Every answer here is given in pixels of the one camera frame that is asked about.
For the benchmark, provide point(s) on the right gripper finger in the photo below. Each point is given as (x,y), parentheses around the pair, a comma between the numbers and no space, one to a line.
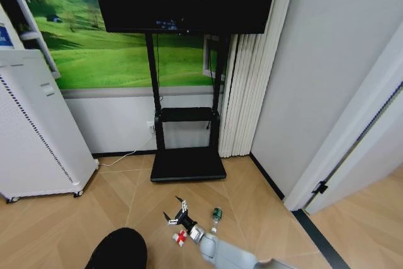
(172,221)
(184,206)

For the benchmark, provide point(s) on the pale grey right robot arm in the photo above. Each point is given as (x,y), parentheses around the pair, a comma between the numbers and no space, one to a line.
(226,250)

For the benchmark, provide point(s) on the black television floor stand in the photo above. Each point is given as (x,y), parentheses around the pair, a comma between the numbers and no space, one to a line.
(189,165)

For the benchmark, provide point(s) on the black round trash bin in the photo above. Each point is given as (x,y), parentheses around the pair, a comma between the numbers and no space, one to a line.
(119,250)

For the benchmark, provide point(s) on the black floor threshold strip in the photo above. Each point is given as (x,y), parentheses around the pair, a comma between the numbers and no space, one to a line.
(318,237)

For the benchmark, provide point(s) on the red and white crumpled wrapper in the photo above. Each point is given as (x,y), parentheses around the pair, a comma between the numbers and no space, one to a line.
(179,237)

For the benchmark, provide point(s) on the green plastic bottle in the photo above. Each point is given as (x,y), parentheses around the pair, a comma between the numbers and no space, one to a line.
(217,214)

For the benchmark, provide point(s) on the white pleated curtain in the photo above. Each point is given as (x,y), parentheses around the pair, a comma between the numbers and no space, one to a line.
(242,92)

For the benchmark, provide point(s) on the black door hinge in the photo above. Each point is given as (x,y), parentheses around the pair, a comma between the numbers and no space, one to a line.
(321,187)

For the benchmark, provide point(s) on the white wheeled air purifier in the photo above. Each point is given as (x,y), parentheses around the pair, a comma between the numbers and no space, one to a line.
(34,130)

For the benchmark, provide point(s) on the green meadow landscape poster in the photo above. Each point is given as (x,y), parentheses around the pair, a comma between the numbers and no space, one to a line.
(94,58)

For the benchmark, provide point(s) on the white door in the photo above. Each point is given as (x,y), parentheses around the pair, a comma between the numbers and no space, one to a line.
(378,162)

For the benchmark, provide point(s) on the large black television screen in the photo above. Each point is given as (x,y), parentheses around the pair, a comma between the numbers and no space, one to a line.
(189,1)

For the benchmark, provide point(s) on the white wall socket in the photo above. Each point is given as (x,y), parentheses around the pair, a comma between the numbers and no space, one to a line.
(150,127)

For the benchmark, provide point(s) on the white door frame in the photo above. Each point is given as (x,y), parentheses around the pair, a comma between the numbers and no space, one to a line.
(340,130)

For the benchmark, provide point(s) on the white shelf frame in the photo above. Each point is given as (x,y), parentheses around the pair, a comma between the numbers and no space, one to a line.
(34,29)

